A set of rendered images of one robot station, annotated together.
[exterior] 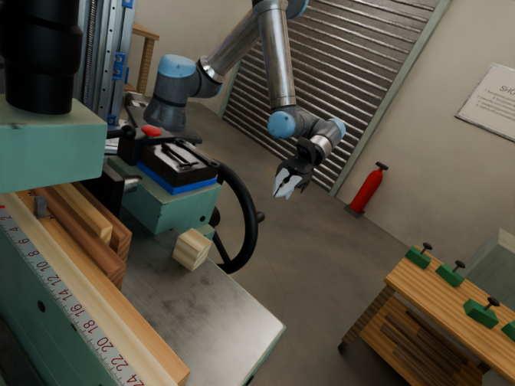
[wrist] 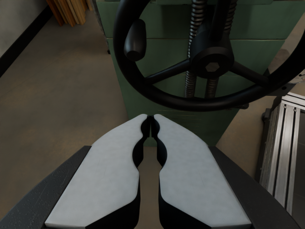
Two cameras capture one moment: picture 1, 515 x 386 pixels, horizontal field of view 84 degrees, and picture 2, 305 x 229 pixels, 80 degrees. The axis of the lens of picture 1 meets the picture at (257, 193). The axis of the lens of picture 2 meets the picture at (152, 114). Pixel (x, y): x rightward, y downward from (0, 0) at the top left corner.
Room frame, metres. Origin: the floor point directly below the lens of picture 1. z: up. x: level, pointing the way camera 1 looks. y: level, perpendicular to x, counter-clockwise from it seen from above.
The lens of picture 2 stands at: (0.73, -0.06, 1.00)
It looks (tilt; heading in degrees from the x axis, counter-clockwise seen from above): 58 degrees down; 163
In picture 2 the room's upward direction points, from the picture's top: 4 degrees counter-clockwise
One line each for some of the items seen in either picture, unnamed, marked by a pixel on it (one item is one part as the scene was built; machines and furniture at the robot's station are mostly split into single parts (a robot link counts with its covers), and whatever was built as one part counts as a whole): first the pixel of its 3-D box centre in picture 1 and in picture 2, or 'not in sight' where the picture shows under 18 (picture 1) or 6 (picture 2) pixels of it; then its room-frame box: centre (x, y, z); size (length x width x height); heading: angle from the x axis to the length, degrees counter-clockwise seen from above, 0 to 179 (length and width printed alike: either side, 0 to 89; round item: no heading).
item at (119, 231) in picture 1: (86, 213); not in sight; (0.29, 0.20, 0.92); 0.17 x 0.02 x 0.05; 66
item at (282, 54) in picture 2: not in sight; (273, 72); (0.48, 0.41, 0.58); 0.12 x 0.08 x 0.08; 156
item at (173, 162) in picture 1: (171, 155); not in sight; (0.43, 0.16, 0.99); 0.13 x 0.11 x 0.06; 66
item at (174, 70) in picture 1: (176, 77); not in sight; (1.00, 0.42, 0.98); 0.13 x 0.12 x 0.14; 159
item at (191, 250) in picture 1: (191, 249); not in sight; (0.32, 0.05, 0.92); 0.04 x 0.03 x 0.04; 73
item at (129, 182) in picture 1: (116, 187); not in sight; (0.34, 0.19, 0.95); 0.09 x 0.07 x 0.09; 66
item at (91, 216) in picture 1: (58, 196); not in sight; (0.30, 0.25, 0.93); 0.22 x 0.01 x 0.06; 66
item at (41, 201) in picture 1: (40, 214); not in sight; (0.24, 0.22, 0.94); 0.01 x 0.01 x 0.05; 66
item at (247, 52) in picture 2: not in sight; (178, 66); (0.13, 0.27, 0.36); 0.58 x 0.45 x 0.71; 156
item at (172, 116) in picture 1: (167, 109); not in sight; (0.99, 0.42, 0.87); 0.15 x 0.15 x 0.10
